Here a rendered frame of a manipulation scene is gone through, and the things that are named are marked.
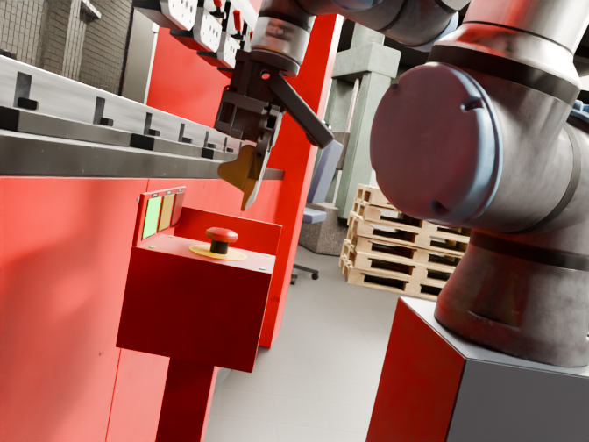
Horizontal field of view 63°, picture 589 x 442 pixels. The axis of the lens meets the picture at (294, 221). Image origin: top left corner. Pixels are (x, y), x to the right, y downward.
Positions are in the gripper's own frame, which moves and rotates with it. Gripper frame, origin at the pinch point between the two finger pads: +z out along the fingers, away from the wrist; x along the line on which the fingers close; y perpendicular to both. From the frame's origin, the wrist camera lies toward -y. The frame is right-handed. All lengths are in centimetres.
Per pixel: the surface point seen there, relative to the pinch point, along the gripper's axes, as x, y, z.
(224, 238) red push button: 11.7, 0.9, 3.6
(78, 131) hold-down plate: -8.2, 29.5, -2.5
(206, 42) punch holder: -65, 28, -32
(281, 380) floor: -128, -24, 82
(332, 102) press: -526, -26, -94
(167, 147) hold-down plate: -41.9, 24.4, -2.8
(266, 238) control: -4.5, -3.5, 5.0
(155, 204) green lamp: 11.1, 10.0, 2.2
